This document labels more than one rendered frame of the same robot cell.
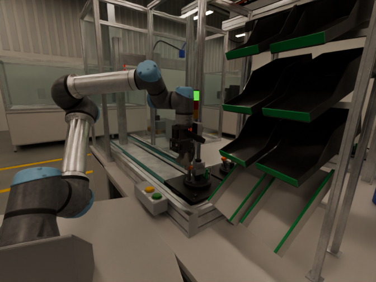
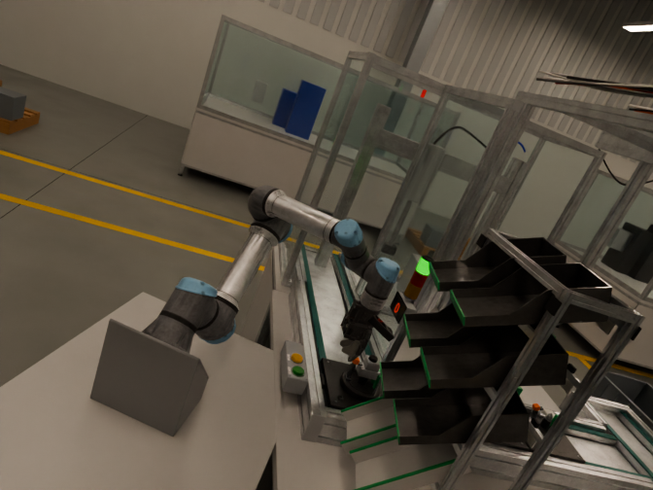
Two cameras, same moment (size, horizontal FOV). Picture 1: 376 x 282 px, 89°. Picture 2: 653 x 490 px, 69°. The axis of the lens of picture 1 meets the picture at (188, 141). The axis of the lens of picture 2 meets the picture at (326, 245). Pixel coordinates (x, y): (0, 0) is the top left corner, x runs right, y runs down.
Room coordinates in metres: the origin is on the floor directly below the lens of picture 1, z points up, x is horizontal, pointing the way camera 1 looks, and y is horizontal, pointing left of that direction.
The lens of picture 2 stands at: (-0.51, -0.31, 1.86)
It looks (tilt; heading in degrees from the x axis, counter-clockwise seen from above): 19 degrees down; 22
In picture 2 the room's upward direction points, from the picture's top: 22 degrees clockwise
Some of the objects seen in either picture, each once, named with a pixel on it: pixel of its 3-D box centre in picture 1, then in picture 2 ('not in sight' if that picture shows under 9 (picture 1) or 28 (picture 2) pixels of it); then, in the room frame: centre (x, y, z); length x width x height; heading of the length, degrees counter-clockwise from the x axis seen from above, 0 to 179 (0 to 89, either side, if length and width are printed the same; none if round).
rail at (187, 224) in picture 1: (145, 180); (304, 342); (0.99, 0.24, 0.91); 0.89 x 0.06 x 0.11; 37
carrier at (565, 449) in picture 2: not in sight; (546, 421); (1.31, -0.64, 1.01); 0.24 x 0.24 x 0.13; 37
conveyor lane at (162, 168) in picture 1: (169, 172); (345, 350); (1.11, 0.11, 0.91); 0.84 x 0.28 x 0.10; 37
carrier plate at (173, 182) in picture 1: (197, 184); (358, 389); (0.86, -0.05, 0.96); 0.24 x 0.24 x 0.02; 37
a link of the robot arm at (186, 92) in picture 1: (183, 100); (382, 277); (0.81, 0.02, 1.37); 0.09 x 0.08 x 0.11; 75
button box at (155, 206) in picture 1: (149, 196); (293, 366); (0.80, 0.17, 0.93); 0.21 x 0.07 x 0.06; 37
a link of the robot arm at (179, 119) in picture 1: (184, 119); (373, 299); (0.80, 0.02, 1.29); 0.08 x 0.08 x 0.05
